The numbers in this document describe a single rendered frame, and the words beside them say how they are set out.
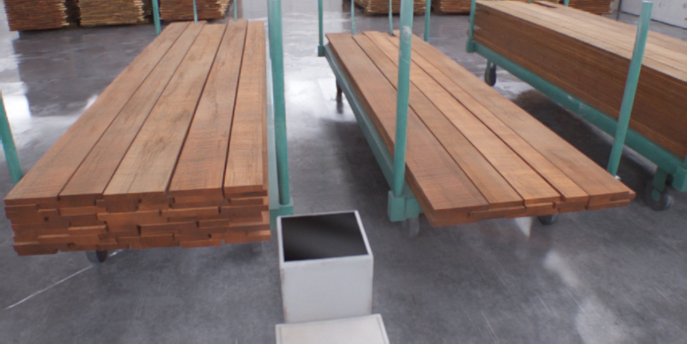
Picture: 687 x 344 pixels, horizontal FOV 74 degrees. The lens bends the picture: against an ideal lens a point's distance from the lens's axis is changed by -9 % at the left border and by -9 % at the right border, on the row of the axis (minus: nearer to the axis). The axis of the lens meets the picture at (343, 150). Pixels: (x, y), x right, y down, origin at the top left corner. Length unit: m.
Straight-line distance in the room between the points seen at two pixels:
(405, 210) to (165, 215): 1.01
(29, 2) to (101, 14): 1.33
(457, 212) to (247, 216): 0.81
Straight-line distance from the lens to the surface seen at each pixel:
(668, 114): 3.21
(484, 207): 2.04
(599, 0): 11.43
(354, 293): 0.34
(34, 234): 2.09
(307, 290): 0.33
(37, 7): 10.11
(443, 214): 1.98
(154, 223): 1.91
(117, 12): 9.58
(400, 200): 2.19
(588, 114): 3.72
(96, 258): 2.65
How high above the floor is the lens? 1.50
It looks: 24 degrees down
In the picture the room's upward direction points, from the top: straight up
